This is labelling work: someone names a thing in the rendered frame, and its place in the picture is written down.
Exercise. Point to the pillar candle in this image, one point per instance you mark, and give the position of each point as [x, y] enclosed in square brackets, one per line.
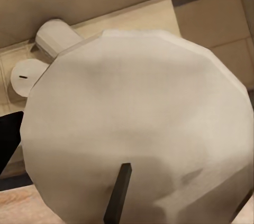
[25, 74]
[54, 36]
[139, 126]

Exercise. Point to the cabinet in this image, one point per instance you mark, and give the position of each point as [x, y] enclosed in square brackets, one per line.
[225, 27]

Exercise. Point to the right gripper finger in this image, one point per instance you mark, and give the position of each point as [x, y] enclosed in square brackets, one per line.
[9, 136]

